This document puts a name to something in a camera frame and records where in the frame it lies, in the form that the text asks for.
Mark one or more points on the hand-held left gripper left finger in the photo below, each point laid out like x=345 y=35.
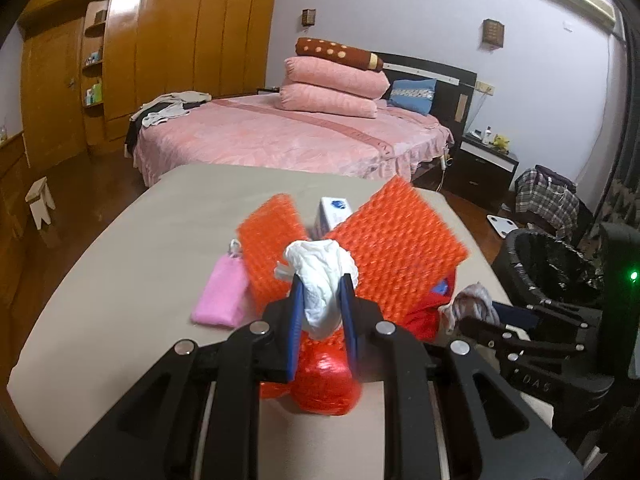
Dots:
x=295 y=310

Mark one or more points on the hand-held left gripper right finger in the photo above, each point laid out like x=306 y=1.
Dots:
x=347 y=310

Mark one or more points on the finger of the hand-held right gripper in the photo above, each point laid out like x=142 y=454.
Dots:
x=500 y=337
x=560 y=312

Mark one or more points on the black bin with liner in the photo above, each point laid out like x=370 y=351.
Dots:
x=550 y=265

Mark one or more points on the red cloth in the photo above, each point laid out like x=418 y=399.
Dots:
x=425 y=315

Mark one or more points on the large orange bubble wrap sheet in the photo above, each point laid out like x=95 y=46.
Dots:
x=400 y=245

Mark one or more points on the grey cloth rag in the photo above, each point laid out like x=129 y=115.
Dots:
x=470 y=300

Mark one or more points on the red shiny plastic bag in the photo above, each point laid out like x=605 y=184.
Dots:
x=325 y=380

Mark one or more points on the small orange bubble wrap sheet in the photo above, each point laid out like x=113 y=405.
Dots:
x=270 y=240

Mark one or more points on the pink fabric pouch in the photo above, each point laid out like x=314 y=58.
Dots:
x=220 y=295

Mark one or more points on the white and blue box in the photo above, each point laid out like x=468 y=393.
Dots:
x=330 y=212

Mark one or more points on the white bathroom scale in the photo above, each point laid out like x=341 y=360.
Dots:
x=502 y=223

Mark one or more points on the plaid cloth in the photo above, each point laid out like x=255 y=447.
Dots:
x=545 y=200

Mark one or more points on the dark nightstand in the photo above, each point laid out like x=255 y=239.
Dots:
x=480 y=175

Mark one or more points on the bed with pink cover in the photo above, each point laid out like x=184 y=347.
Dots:
x=280 y=140

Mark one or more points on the yellow plush toy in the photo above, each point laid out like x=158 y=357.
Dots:
x=501 y=142

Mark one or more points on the white bottle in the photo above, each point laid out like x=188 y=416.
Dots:
x=486 y=136

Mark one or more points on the blue pillow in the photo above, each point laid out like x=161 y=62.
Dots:
x=412 y=96

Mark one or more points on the dark headboard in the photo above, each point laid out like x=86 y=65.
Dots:
x=455 y=95

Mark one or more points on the pile of clothes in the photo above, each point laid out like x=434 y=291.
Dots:
x=165 y=107

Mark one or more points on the brown dotted bolster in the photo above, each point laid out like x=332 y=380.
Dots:
x=335 y=52

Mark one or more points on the white small stool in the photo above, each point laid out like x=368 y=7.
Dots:
x=40 y=200

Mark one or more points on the green container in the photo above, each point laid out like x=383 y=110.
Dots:
x=95 y=95

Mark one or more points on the wooden wardrobe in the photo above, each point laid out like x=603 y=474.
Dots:
x=165 y=45

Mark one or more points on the wooden sideboard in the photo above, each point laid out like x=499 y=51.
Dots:
x=12 y=200

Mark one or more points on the wall switch panel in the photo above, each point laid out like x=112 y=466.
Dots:
x=485 y=87

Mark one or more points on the brown wall lamp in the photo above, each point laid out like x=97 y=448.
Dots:
x=308 y=17
x=492 y=33

